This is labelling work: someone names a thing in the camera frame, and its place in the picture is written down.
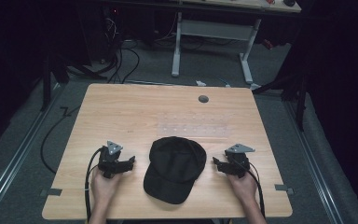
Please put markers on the black metal stand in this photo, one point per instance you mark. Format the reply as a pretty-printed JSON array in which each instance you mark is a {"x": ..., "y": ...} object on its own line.
[
  {"x": 47, "y": 81},
  {"x": 295, "y": 93}
]

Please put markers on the black baseball cap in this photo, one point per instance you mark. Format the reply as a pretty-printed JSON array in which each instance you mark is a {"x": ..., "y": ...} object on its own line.
[{"x": 174, "y": 168}]

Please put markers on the dark curtain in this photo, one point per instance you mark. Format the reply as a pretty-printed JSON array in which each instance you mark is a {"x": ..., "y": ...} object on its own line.
[
  {"x": 3, "y": 62},
  {"x": 345, "y": 77}
]

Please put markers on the white metal desk frame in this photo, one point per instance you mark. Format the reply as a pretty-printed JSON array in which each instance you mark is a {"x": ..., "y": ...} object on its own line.
[{"x": 213, "y": 29}]

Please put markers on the person's left hand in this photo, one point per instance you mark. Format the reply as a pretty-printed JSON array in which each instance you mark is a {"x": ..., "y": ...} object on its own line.
[{"x": 104, "y": 188}]

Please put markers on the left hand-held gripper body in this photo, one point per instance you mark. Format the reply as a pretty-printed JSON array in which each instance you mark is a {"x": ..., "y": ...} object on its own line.
[{"x": 109, "y": 161}]

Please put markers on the black computer mouse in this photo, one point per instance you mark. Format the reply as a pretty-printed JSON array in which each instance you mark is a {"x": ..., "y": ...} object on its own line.
[{"x": 289, "y": 2}]

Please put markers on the grey tape strip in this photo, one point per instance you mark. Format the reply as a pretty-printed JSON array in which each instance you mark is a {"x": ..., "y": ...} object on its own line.
[
  {"x": 52, "y": 192},
  {"x": 283, "y": 188}
]

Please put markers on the person's right hand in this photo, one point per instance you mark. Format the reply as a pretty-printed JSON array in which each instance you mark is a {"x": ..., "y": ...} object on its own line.
[{"x": 244, "y": 188}]

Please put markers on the grey metal floor rail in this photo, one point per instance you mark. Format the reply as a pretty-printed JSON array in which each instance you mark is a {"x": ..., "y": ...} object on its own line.
[
  {"x": 18, "y": 152},
  {"x": 315, "y": 168}
]

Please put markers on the small red object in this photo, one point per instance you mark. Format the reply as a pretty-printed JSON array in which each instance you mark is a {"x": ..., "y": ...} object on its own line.
[{"x": 267, "y": 44}]

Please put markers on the light wooden desk top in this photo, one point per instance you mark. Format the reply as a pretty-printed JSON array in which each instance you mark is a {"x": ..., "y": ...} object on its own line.
[{"x": 245, "y": 3}]

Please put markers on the grey round table grommet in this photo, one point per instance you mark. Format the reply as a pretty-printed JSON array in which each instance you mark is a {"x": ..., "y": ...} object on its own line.
[{"x": 203, "y": 99}]

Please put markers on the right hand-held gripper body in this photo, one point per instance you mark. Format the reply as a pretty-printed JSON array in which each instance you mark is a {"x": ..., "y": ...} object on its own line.
[{"x": 238, "y": 161}]

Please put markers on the white plug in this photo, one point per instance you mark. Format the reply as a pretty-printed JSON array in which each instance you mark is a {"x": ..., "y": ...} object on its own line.
[{"x": 200, "y": 83}]

